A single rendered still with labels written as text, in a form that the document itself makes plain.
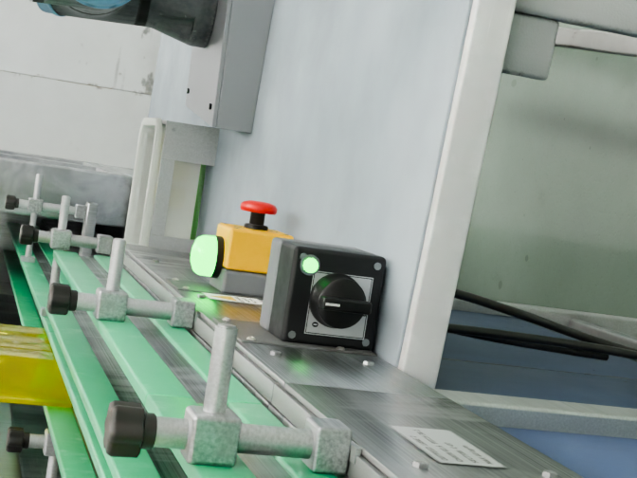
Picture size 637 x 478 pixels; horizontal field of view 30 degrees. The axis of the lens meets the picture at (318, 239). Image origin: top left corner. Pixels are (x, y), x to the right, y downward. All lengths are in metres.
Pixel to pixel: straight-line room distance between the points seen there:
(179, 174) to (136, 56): 3.60
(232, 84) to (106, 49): 3.79
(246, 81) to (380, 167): 0.51
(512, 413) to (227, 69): 0.77
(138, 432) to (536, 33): 0.51
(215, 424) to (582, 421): 0.36
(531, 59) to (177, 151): 0.83
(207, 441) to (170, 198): 1.12
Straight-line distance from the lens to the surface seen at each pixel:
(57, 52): 5.28
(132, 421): 0.62
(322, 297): 0.94
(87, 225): 2.31
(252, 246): 1.24
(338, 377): 0.85
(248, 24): 1.52
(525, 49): 0.98
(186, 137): 1.73
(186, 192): 1.73
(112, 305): 1.08
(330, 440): 0.65
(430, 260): 0.93
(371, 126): 1.09
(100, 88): 5.29
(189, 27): 1.62
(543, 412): 0.89
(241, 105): 1.53
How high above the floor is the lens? 1.10
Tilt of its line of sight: 17 degrees down
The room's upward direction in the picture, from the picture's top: 82 degrees counter-clockwise
